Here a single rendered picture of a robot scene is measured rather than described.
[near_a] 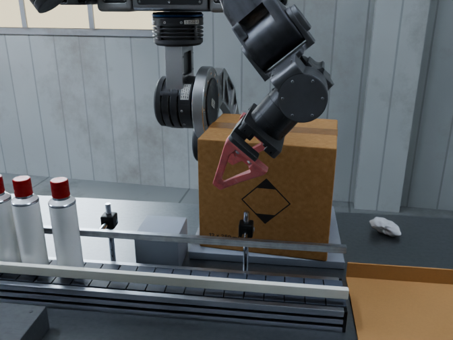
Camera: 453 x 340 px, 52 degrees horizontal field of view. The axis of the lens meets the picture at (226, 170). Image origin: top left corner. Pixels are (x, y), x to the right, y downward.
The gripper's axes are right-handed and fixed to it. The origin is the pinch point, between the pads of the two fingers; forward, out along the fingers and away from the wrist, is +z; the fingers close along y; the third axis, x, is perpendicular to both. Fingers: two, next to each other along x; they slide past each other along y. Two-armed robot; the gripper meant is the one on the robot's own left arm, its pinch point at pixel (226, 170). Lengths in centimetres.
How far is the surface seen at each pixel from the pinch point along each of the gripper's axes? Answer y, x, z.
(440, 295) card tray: -24, 53, 1
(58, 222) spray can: -8.9, -16.2, 35.0
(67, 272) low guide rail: -6.9, -8.8, 41.7
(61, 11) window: -257, -135, 100
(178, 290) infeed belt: -9.0, 9.9, 30.1
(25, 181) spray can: -10.2, -25.9, 33.1
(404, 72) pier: -243, 67, -21
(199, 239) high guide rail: -15.7, 7.1, 22.4
